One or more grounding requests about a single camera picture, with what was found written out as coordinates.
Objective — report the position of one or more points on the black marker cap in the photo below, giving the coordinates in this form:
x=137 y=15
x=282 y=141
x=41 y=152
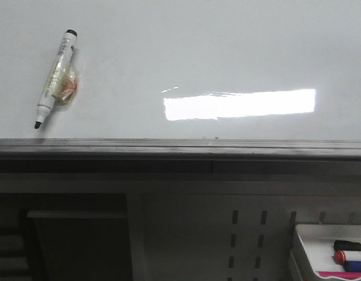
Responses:
x=343 y=245

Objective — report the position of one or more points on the blue marker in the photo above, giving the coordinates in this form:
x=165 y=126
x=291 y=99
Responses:
x=352 y=266

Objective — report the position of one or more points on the white perforated panel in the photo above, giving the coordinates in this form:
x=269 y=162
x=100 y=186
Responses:
x=232 y=237

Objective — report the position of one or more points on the grey whiteboard marker tray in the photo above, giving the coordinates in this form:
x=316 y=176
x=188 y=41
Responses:
x=192 y=149

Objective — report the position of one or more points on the white storage bin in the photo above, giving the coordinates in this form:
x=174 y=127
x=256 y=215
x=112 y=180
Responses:
x=313 y=249

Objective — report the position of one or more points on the red capped marker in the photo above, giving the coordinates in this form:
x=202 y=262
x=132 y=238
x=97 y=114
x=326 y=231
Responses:
x=340 y=257

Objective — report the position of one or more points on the black whiteboard marker with magnet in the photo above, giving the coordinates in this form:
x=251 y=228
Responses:
x=57 y=77

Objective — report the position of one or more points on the white whiteboard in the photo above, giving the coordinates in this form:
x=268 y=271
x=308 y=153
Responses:
x=287 y=70

